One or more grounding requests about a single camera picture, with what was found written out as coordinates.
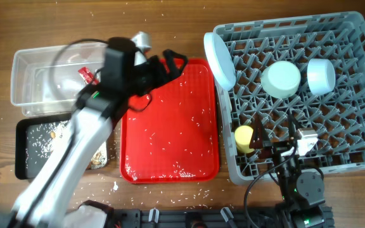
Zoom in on mint green bowl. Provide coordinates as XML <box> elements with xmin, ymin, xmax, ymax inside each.
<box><xmin>260</xmin><ymin>61</ymin><xmax>301</xmax><ymax>99</ymax></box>

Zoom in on right black camera cable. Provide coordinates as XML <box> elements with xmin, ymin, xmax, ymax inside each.
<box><xmin>243</xmin><ymin>145</ymin><xmax>297</xmax><ymax>228</ymax></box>

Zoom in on grey dishwasher rack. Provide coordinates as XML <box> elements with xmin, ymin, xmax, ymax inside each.
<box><xmin>214</xmin><ymin>11</ymin><xmax>365</xmax><ymax>185</ymax></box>

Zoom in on red snack wrapper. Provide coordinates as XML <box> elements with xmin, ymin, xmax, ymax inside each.
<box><xmin>78</xmin><ymin>66</ymin><xmax>99</xmax><ymax>85</ymax></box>

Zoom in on clear plastic bin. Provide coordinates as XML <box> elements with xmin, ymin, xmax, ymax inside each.
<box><xmin>11</xmin><ymin>42</ymin><xmax>106</xmax><ymax>117</ymax></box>

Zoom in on large light blue plate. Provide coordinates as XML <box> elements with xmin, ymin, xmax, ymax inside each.
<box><xmin>203</xmin><ymin>32</ymin><xmax>236</xmax><ymax>91</ymax></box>

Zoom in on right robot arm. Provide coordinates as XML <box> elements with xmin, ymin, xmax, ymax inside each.
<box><xmin>243</xmin><ymin>113</ymin><xmax>325</xmax><ymax>227</ymax></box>

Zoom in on peanut shells and rice pile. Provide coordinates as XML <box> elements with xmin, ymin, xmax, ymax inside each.
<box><xmin>25</xmin><ymin>122</ymin><xmax>108</xmax><ymax>170</ymax></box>

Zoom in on black plastic tray bin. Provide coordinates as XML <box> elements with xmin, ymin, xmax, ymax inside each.
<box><xmin>15</xmin><ymin>113</ymin><xmax>108</xmax><ymax>181</ymax></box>

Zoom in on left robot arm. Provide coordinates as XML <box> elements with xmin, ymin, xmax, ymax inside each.
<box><xmin>0</xmin><ymin>37</ymin><xmax>188</xmax><ymax>227</ymax></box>

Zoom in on small light blue saucer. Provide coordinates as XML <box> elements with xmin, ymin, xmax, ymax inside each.
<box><xmin>307</xmin><ymin>59</ymin><xmax>336</xmax><ymax>96</ymax></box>

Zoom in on red plastic serving tray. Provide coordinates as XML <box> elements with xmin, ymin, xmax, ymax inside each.
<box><xmin>119</xmin><ymin>58</ymin><xmax>219</xmax><ymax>184</ymax></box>

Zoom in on yellow plastic cup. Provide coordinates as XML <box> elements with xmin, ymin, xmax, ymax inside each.
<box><xmin>234</xmin><ymin>125</ymin><xmax>254</xmax><ymax>154</ymax></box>

